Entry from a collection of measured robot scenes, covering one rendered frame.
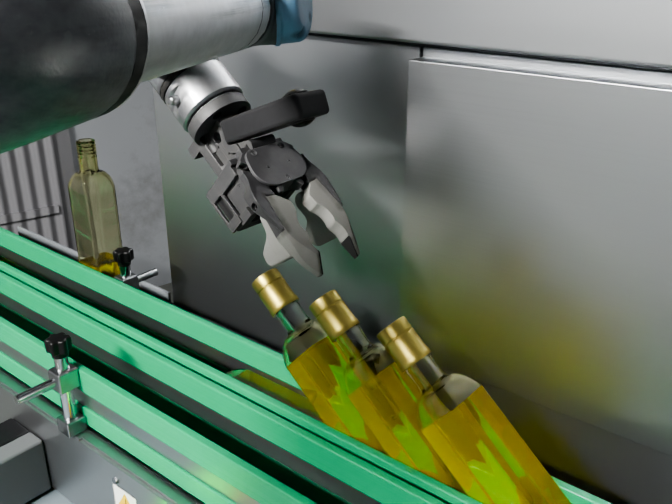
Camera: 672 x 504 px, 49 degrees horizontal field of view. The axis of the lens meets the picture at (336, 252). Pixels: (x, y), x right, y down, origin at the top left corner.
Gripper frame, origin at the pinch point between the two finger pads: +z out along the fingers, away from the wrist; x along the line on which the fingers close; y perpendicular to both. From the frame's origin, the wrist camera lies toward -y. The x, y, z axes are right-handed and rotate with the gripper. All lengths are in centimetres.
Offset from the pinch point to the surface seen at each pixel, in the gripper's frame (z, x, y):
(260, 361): 1.9, -2.9, 24.5
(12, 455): -7, 20, 47
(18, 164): -131, -78, 178
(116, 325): -13.7, 4.5, 35.9
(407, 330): 10.5, 0.1, -1.6
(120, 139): -128, -118, 172
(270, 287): -2.2, 1.3, 9.8
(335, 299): 3.5, 0.3, 3.7
